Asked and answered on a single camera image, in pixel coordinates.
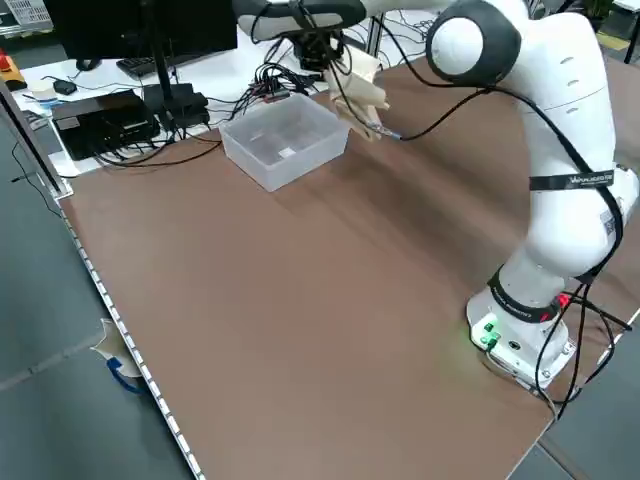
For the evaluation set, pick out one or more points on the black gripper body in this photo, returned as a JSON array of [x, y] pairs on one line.
[[317, 50]]

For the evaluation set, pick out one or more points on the cream tablecloth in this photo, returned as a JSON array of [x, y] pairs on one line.
[[360, 90]]

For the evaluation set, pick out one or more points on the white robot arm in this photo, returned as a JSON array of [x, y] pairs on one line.
[[565, 175]]

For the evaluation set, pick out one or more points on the clear plastic box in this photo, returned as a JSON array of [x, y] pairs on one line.
[[260, 170]]

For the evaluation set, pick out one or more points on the black flat electronics box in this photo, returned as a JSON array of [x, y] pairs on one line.
[[100, 125]]

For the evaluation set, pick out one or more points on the black usb hub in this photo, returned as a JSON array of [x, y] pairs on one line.
[[270, 92]]

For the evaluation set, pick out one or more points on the small white sticker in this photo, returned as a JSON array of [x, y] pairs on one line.
[[286, 152]]

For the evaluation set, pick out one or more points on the black monitor stand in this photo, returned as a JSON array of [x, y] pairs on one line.
[[162, 90]]

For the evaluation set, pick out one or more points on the black keyboard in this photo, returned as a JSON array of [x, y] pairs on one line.
[[140, 65]]

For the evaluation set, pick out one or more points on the black computer monitor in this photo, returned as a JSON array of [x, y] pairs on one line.
[[125, 25]]

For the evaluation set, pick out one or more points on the black computer mouse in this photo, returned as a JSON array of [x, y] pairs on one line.
[[65, 87]]

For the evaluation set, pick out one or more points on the white tape roll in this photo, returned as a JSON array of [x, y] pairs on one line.
[[44, 91]]

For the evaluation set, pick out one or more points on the white plastic crate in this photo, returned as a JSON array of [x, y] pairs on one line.
[[30, 10]]

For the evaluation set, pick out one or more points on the red emergency stop button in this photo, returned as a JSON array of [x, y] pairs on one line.
[[4, 60]]

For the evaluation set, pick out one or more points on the white and blue bag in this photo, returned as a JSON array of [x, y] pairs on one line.
[[117, 355]]

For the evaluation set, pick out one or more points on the aluminium frame post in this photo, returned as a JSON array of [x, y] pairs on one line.
[[376, 45]]

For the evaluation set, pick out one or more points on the aluminium frame rail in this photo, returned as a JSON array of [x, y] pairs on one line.
[[35, 145]]

